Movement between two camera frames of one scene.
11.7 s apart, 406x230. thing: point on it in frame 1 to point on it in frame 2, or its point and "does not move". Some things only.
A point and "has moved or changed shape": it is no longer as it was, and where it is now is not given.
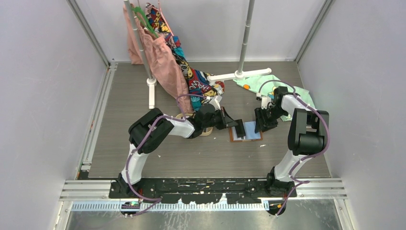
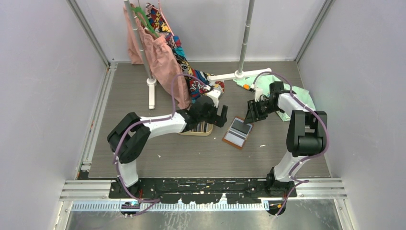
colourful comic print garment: (199, 85) does not move
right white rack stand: (240, 74) does not move
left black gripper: (226, 120) to (218, 120)
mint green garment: (266, 85) does not move
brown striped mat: (249, 128) has moved or changed shape
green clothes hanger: (140, 13) does not move
